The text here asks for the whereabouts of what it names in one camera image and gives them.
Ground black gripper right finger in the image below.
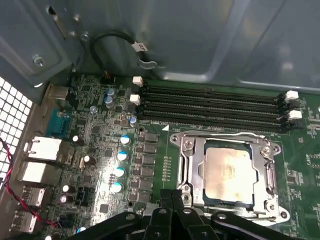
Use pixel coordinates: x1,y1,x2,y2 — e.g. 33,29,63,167
171,189,305,240

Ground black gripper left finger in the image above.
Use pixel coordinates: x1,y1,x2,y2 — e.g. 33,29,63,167
65,189,174,240

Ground metal locking lever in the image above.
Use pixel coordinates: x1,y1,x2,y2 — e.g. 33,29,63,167
179,130,267,145
177,139,190,187

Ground silver CPU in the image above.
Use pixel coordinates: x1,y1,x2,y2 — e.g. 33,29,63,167
201,139,256,207

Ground CPU socket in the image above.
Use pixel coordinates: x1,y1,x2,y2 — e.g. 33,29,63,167
169,129,291,227

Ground RAM slot white latches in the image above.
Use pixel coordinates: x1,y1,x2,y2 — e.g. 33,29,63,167
129,93,303,122
131,75,300,102

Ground green motherboard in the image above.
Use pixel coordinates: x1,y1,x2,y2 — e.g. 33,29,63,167
14,71,320,240

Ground silver metal port block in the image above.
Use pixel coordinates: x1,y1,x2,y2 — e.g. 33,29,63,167
23,136,63,161
16,161,63,185
21,187,46,208
14,211,39,234

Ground blue port connector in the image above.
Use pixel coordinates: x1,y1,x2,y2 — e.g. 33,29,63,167
46,109,71,138

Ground black PC case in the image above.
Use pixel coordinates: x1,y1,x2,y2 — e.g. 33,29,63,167
0,0,320,240

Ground red black wire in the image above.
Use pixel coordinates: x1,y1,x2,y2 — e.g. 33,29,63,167
0,136,62,229

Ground black wire white label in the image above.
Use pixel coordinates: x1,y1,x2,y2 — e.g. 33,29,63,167
89,30,148,85

